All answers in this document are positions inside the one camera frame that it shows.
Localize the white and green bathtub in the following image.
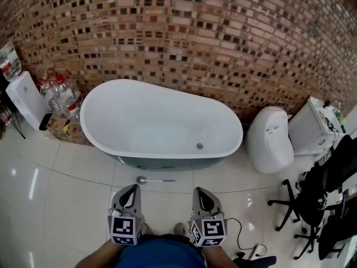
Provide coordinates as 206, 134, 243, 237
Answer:
79, 78, 244, 173

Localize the printed brown cardboard box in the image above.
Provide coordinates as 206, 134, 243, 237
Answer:
45, 115, 96, 147

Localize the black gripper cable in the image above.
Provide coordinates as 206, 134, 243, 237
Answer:
226, 217, 267, 260

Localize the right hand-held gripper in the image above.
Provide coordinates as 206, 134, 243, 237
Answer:
190, 186, 228, 248

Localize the person's right forearm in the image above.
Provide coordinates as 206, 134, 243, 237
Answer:
200, 244, 238, 268

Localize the clear plastic water jug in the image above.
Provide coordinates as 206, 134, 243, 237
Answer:
46, 71, 85, 121
38, 68, 61, 114

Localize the black office chair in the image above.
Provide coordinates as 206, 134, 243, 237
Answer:
293, 197, 357, 262
267, 133, 357, 232

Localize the small green plant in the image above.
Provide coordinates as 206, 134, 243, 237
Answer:
334, 108, 347, 126

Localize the white oval toilet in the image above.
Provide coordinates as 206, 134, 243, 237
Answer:
245, 106, 295, 175

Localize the large clear dispenser bottle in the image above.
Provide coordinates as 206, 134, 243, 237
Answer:
0, 41, 23, 82

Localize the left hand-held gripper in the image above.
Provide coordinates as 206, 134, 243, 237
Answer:
107, 183, 145, 246

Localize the white water dispenser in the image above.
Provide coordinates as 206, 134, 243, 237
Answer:
5, 70, 52, 131

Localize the white power adapter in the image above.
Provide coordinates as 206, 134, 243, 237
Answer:
250, 244, 264, 258

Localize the person's blue shirt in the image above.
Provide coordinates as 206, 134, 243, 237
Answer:
114, 237, 208, 268

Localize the grey brush with white handle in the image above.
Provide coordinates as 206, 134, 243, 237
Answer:
136, 175, 177, 185

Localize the person's right shoe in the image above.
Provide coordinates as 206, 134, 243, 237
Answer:
172, 222, 191, 236

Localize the small white trash bin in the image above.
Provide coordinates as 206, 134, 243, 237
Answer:
38, 111, 54, 132

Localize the person's left forearm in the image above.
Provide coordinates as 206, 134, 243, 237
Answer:
74, 238, 125, 268

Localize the white cabinet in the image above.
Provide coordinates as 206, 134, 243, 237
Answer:
287, 95, 342, 157

